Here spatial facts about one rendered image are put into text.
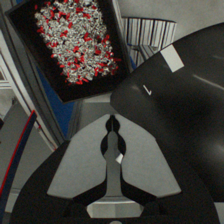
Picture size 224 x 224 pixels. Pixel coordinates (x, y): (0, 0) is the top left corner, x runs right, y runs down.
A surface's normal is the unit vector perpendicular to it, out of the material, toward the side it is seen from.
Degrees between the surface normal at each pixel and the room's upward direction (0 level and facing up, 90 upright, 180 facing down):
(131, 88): 44
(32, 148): 90
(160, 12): 0
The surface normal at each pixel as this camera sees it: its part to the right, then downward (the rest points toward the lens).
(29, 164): 0.00, -0.69
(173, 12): 0.02, 0.73
